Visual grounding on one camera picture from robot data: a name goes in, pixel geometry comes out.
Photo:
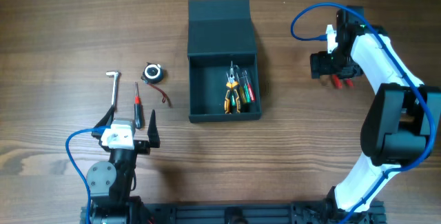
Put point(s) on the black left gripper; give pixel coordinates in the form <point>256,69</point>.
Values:
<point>140,145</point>

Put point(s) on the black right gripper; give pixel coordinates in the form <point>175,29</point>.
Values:
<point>319,65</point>

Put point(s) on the red and black screwdriver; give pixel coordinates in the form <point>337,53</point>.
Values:
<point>138,112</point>

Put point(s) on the small screwdriver set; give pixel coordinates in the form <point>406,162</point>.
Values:
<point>246,89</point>

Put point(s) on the orange and black pliers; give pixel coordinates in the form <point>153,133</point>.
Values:
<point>232,102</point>

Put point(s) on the dark green box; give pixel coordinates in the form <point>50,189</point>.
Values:
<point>220,31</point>

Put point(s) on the red handled pliers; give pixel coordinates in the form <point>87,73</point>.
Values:
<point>338,83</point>

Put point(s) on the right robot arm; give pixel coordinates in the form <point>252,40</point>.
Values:
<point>401,125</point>

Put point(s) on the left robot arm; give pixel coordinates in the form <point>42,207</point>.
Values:
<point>110,182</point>

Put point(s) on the silver L-shaped socket wrench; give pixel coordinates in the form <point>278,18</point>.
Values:
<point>115,74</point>

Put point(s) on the black tape measure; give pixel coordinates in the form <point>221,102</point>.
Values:
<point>153,74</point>

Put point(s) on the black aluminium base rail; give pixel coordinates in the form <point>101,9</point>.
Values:
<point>296,212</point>

